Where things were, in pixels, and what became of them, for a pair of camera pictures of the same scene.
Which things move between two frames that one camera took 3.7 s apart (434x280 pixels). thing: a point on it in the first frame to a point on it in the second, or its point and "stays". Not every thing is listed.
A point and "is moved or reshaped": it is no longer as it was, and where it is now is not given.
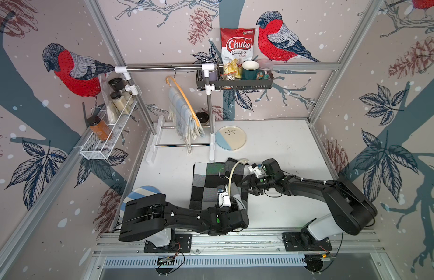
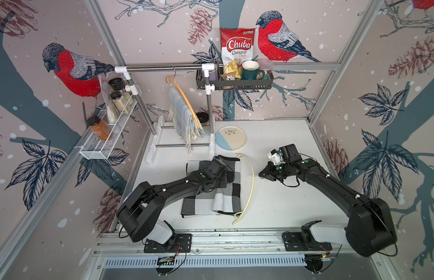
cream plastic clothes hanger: (244, 161) is moved or reshaped
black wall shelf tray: (265, 83) stays
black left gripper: (219, 210) to (224, 175)
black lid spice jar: (116, 83) stays
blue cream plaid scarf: (182, 121) stays
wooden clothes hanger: (185, 97) stays
